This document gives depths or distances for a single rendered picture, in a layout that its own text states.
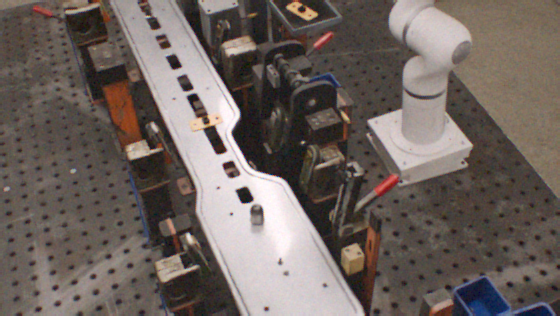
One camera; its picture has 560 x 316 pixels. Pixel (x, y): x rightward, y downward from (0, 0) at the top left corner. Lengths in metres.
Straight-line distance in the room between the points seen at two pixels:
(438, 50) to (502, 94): 1.75
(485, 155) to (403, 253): 0.45
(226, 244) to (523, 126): 2.07
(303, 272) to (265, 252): 0.09
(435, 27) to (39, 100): 1.34
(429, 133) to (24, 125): 1.28
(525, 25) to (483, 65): 0.45
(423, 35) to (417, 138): 0.36
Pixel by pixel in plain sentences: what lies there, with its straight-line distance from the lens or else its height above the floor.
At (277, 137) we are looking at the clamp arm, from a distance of 1.60.
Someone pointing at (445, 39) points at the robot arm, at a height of 1.19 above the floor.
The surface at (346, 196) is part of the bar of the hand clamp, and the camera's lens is 1.35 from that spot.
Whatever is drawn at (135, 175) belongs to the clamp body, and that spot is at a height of 0.99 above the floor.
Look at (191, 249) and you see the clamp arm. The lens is 1.33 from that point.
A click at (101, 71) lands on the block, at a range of 1.89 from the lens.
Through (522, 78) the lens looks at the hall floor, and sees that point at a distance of 3.52.
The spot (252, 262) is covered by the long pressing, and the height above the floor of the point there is 1.00.
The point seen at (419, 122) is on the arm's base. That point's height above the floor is 0.88.
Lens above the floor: 2.17
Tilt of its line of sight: 47 degrees down
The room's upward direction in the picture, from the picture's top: 3 degrees counter-clockwise
